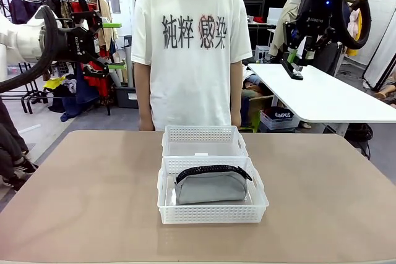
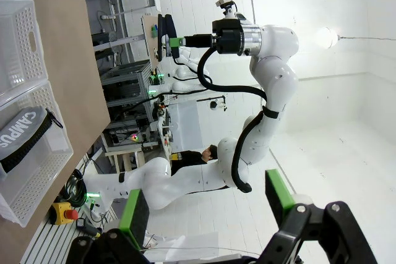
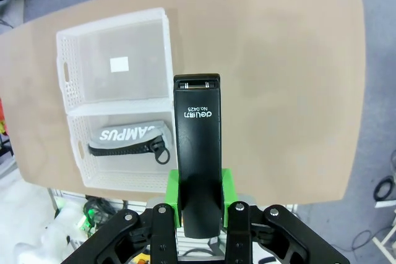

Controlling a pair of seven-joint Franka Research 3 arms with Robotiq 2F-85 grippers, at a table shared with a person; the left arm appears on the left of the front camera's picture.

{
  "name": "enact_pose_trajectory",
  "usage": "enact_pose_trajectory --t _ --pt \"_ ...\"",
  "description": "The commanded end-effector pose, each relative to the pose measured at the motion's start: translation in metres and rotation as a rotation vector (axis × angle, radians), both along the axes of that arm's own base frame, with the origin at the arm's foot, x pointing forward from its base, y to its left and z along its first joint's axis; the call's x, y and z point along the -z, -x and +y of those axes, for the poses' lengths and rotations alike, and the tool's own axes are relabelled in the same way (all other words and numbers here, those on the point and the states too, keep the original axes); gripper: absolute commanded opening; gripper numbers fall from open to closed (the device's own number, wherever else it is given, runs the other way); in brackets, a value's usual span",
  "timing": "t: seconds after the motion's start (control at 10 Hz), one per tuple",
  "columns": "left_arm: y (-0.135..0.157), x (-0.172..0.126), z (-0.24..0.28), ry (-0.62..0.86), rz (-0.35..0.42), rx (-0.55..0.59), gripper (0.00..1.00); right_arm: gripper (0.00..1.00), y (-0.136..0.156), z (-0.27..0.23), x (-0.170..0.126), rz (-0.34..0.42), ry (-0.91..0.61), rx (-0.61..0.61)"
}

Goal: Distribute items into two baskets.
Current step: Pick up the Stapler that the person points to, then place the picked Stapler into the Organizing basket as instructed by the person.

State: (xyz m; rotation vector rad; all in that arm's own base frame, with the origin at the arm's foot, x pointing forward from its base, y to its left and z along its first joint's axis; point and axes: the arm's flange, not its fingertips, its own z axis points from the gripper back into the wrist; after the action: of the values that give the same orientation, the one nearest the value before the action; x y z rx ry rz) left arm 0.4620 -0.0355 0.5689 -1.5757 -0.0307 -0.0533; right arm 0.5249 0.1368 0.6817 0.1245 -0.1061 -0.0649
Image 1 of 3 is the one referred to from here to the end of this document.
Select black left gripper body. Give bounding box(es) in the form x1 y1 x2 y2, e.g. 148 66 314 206
57 27 93 62

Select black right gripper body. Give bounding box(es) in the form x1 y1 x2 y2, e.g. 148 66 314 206
296 0 334 38

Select black stapler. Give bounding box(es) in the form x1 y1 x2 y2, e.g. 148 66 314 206
280 58 304 81

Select grey zippered pencil case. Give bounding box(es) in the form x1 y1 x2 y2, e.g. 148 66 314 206
173 166 253 205

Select person's right forearm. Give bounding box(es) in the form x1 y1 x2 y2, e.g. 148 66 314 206
138 87 154 121

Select person's left forearm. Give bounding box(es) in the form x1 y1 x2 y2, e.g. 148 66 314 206
231 87 243 119

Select bystander in dark blue clothes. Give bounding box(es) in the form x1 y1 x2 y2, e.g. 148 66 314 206
311 38 345 77

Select red hanging dress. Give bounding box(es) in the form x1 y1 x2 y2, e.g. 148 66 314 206
70 1 112 106

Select grey cardboard tube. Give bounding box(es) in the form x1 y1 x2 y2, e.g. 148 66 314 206
108 70 123 87
125 46 135 88

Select beige hanging garment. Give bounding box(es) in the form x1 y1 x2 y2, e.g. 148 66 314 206
98 0 116 53

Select bystander in beige coat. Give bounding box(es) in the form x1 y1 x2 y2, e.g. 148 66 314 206
269 0 306 57

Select white laptop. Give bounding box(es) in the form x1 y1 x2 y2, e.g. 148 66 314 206
266 7 284 25

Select small grey device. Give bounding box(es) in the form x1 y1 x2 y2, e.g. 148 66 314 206
255 45 270 62

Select navy cloth pile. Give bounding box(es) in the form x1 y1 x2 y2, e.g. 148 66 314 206
60 69 100 122

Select yellow cloth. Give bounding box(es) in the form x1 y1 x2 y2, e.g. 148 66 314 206
43 77 66 90

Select grey storage box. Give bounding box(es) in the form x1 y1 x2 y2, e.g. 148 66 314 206
115 86 139 109

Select white background table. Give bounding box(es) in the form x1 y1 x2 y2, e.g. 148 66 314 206
248 62 396 138

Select seated person in blue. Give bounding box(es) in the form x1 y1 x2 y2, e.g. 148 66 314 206
243 67 264 98

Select navy hanging coat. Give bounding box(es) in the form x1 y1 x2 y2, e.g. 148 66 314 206
9 0 44 25

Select white folding panel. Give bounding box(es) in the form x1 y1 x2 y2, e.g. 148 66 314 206
361 7 396 92

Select cardboard box with green side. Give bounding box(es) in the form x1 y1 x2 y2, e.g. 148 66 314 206
247 94 264 132

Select white basket with dark cloth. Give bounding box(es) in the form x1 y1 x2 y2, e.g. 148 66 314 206
259 108 300 131

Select person in white printed T-shirt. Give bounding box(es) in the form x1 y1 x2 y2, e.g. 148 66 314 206
130 0 253 132

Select black bag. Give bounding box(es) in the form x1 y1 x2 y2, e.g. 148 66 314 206
346 123 374 153

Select bystander in dark trousers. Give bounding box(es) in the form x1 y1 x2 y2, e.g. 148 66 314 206
0 96 40 192

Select white perforated plastic basket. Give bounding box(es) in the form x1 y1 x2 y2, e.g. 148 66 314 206
157 155 269 224
161 124 250 158

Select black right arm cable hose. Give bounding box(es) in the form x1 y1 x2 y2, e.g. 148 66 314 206
332 0 372 51

